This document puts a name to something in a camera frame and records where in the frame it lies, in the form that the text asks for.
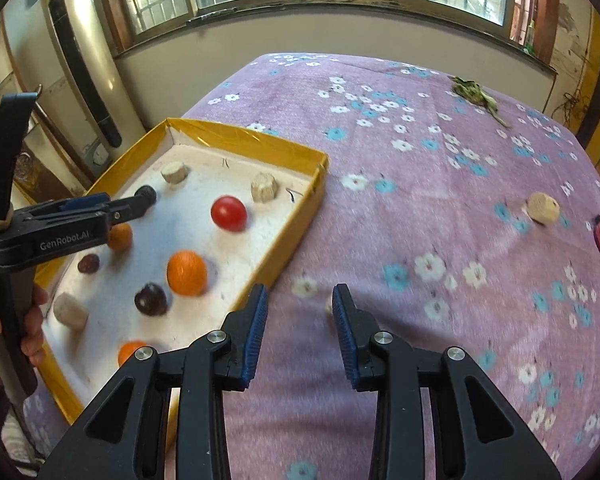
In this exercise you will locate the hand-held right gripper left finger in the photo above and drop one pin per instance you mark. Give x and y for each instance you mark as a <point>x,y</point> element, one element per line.
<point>255,335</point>

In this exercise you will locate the pale cork cube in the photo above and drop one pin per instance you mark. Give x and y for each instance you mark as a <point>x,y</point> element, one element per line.
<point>264,187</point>

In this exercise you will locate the dark plum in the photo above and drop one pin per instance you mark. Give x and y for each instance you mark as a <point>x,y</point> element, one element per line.
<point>146,192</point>
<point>88,263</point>
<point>151,299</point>

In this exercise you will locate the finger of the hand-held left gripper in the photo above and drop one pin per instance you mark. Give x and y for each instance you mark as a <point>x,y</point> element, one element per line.
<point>80,204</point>
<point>130,208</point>

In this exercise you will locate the red tomato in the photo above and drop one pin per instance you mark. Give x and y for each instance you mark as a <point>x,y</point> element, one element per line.
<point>228,213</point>

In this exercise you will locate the pale cork chunk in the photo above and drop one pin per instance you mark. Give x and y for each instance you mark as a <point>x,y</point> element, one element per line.
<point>175,174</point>

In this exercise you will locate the large orange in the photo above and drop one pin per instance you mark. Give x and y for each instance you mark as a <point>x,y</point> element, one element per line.
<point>186,272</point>

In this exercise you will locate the person's left hand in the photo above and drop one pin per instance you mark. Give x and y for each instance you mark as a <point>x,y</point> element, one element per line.
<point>35,320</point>

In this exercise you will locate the pale cork cylinder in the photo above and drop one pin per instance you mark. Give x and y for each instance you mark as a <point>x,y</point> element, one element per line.
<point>70,311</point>

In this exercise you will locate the yellow cardboard tray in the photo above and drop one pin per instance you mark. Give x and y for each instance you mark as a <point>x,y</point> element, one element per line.
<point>260,150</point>

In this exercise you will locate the cream standing air conditioner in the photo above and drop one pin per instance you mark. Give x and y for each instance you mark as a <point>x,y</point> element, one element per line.
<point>105,60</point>

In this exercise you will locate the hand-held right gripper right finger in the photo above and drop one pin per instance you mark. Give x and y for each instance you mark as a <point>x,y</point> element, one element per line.
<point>342,340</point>

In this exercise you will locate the small orange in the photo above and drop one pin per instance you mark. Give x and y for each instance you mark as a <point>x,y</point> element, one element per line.
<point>129,351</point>
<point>121,237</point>

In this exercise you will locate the green leaf scraps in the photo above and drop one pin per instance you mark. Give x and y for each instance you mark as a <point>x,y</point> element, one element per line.
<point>475,92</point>

